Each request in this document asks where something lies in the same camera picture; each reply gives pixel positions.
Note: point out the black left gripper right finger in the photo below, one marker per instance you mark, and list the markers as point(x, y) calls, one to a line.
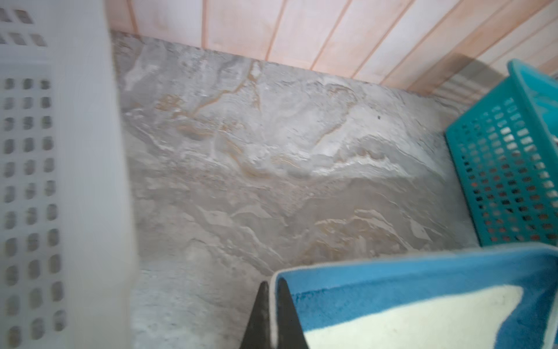
point(290, 334)

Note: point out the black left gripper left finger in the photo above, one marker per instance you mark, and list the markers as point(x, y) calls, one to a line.
point(257, 333)

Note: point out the blue and cream towel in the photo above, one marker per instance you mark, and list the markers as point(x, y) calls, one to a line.
point(498, 297)

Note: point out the white plastic laundry basket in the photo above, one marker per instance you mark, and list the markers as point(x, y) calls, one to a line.
point(68, 248)

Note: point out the teal plastic basket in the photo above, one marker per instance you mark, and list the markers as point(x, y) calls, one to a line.
point(504, 149)

